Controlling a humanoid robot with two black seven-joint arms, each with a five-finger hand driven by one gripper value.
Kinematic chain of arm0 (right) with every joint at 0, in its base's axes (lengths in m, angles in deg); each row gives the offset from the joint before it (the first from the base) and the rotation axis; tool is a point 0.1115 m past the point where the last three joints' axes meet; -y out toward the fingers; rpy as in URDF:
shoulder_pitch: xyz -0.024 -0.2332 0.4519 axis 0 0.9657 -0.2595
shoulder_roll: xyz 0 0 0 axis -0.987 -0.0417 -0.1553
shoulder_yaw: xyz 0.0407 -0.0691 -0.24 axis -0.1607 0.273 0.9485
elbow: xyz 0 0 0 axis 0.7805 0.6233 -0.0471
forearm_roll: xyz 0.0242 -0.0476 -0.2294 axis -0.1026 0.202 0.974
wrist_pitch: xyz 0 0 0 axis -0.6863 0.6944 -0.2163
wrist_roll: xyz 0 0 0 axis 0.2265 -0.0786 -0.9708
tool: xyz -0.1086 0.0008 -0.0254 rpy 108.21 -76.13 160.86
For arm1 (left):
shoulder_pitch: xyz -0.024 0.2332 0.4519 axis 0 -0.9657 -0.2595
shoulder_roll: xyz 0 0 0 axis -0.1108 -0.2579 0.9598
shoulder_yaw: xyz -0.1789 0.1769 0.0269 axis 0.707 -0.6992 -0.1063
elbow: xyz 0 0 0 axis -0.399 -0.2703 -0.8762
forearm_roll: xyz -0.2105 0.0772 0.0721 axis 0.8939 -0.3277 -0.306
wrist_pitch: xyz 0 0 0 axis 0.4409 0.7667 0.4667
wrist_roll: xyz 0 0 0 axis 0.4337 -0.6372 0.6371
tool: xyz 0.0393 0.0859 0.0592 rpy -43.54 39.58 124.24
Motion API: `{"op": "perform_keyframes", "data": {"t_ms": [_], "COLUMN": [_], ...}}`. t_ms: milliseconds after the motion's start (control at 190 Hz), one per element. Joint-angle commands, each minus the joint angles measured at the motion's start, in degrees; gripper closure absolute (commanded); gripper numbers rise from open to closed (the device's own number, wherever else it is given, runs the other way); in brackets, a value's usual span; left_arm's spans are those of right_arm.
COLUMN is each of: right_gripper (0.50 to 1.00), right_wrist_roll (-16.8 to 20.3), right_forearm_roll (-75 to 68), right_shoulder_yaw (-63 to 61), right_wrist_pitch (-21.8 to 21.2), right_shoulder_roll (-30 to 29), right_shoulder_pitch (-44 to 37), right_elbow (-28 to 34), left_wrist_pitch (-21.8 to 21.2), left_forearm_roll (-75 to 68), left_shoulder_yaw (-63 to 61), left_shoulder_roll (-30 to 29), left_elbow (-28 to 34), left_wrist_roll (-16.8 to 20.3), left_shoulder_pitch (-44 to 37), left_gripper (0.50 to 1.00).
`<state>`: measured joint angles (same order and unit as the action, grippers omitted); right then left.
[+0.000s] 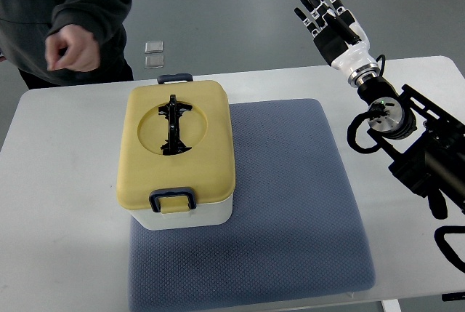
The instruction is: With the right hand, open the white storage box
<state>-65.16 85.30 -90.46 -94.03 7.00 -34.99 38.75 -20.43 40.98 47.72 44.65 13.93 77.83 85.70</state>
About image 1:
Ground person's bare hand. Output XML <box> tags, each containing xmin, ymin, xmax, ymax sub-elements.
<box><xmin>45</xmin><ymin>24</ymin><xmax>100</xmax><ymax>72</ymax></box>

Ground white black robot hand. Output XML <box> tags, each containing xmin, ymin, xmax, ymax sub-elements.
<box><xmin>294</xmin><ymin>0</ymin><xmax>381</xmax><ymax>87</ymax></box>

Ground yellow box lid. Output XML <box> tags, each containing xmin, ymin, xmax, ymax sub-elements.
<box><xmin>116</xmin><ymin>81</ymin><xmax>235</xmax><ymax>210</ymax></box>

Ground white storage box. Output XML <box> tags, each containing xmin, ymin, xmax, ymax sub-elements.
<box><xmin>129</xmin><ymin>193</ymin><xmax>234</xmax><ymax>231</ymax></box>

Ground person in dark hoodie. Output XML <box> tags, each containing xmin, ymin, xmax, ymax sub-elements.
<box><xmin>1</xmin><ymin>0</ymin><xmax>134</xmax><ymax>89</ymax></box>

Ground upper metal floor plate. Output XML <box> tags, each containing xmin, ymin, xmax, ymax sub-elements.
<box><xmin>145</xmin><ymin>41</ymin><xmax>163</xmax><ymax>54</ymax></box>

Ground blue grey mesh mat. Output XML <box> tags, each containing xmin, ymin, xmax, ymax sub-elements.
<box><xmin>128</xmin><ymin>99</ymin><xmax>376</xmax><ymax>311</ymax></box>

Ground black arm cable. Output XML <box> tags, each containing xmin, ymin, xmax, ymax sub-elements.
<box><xmin>433</xmin><ymin>225</ymin><xmax>465</xmax><ymax>273</ymax></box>

